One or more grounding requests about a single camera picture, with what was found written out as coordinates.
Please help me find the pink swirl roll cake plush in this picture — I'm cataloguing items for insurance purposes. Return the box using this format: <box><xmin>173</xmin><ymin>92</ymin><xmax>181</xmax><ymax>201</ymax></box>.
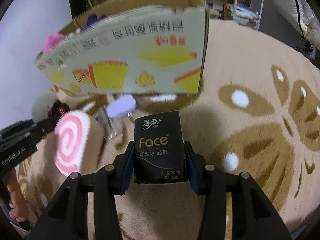
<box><xmin>54</xmin><ymin>110</ymin><xmax>104</xmax><ymax>176</ymax></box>

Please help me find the purple sponge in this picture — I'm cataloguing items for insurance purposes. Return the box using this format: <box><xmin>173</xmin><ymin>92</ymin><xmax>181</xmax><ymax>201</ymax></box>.
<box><xmin>96</xmin><ymin>94</ymin><xmax>137</xmax><ymax>140</ymax></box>

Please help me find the black Face tissue pack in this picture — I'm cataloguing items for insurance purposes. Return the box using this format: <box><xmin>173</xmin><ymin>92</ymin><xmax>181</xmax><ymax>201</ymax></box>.
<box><xmin>134</xmin><ymin>111</ymin><xmax>187</xmax><ymax>185</ymax></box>

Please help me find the person's left hand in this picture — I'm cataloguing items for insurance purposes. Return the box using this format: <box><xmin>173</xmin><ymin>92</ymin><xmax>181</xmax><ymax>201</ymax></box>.
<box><xmin>5</xmin><ymin>169</ymin><xmax>28</xmax><ymax>223</ymax></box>

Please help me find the pink plush toy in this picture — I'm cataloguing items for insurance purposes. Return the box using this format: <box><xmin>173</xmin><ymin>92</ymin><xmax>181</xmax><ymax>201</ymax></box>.
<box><xmin>42</xmin><ymin>33</ymin><xmax>65</xmax><ymax>53</ymax></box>

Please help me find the beige floral carpet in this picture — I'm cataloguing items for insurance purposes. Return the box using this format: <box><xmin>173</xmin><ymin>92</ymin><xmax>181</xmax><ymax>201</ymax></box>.
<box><xmin>17</xmin><ymin>20</ymin><xmax>319</xmax><ymax>239</ymax></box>

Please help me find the white and navy plush doll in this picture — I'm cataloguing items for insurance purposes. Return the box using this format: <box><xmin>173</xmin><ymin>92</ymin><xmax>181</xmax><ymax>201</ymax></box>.
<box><xmin>87</xmin><ymin>14</ymin><xmax>107</xmax><ymax>27</ymax></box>

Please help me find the printed cardboard box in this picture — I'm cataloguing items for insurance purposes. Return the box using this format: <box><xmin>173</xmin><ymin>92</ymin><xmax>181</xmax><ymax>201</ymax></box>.
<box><xmin>35</xmin><ymin>0</ymin><xmax>208</xmax><ymax>96</ymax></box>

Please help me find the white rolling cart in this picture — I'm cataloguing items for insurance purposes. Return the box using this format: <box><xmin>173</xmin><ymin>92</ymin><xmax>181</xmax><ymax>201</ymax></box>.
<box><xmin>231</xmin><ymin>0</ymin><xmax>264</xmax><ymax>30</ymax></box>

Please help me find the cream duvet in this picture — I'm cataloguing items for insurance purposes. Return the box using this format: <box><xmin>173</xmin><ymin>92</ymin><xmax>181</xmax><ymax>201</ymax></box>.
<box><xmin>272</xmin><ymin>0</ymin><xmax>319</xmax><ymax>49</ymax></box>

